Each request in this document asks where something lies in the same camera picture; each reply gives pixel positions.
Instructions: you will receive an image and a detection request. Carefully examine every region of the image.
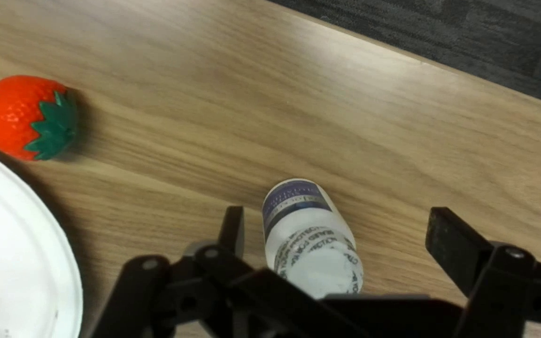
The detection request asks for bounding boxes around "white round plate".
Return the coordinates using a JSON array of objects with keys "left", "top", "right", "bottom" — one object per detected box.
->
[{"left": 0, "top": 142, "right": 87, "bottom": 338}]

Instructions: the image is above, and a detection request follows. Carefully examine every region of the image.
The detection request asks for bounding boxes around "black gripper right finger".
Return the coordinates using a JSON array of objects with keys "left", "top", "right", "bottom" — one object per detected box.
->
[{"left": 425, "top": 207, "right": 496, "bottom": 305}]

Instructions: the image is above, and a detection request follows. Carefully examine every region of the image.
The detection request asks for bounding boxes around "large white pill bottle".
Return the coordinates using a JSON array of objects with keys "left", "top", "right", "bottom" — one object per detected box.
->
[{"left": 261, "top": 177, "right": 366, "bottom": 301}]

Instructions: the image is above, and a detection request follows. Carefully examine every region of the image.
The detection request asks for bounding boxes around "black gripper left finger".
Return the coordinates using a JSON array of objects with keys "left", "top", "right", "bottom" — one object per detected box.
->
[{"left": 216, "top": 206, "right": 248, "bottom": 262}]

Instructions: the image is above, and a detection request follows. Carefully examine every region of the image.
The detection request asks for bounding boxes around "orange toy ball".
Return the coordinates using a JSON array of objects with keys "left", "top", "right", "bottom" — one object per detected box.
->
[{"left": 0, "top": 74, "right": 83, "bottom": 164}]

